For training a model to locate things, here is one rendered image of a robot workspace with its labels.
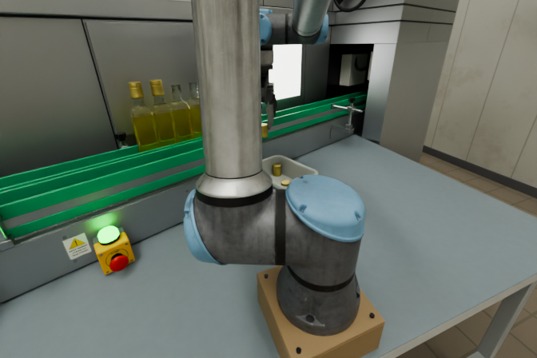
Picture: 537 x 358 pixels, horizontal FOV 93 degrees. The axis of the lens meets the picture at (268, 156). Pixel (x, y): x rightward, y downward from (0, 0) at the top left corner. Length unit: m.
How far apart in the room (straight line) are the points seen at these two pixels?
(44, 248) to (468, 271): 0.98
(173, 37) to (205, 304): 0.81
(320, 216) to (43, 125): 0.85
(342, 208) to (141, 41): 0.81
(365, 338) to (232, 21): 0.52
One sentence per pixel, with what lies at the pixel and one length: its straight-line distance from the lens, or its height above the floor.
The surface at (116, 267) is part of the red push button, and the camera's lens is 0.74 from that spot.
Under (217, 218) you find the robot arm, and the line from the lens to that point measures 0.36.
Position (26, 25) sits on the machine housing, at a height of 1.31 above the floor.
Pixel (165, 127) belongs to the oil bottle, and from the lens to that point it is 0.86.
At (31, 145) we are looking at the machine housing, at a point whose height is 1.00.
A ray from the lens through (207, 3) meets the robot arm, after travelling 0.34.
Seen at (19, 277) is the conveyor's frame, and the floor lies 0.80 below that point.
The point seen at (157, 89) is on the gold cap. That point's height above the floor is 1.14.
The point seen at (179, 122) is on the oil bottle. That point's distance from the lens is 0.87.
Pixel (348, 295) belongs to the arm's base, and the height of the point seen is 0.89.
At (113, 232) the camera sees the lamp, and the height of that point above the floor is 0.85.
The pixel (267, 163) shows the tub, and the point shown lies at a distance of 1.00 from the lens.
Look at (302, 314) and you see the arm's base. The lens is 0.49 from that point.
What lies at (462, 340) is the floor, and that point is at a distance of 1.68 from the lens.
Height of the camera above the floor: 1.26
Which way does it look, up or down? 24 degrees down
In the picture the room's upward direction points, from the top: 1 degrees counter-clockwise
